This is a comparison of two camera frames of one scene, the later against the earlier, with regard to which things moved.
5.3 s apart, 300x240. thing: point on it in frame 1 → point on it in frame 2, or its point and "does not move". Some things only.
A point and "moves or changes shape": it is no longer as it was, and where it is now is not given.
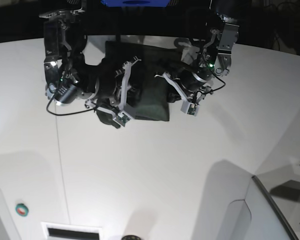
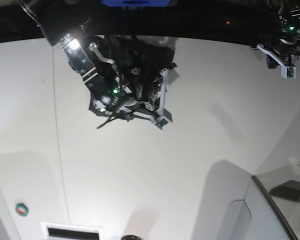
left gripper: x=112 y=91 → x=153 y=109
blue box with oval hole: x=136 y=3 does not move
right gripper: x=191 y=85 → x=285 y=50
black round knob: x=130 y=237 does not move
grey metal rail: x=271 y=201 does not move
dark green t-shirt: x=150 y=96 moves or changes shape
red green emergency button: x=22 y=210 does not move
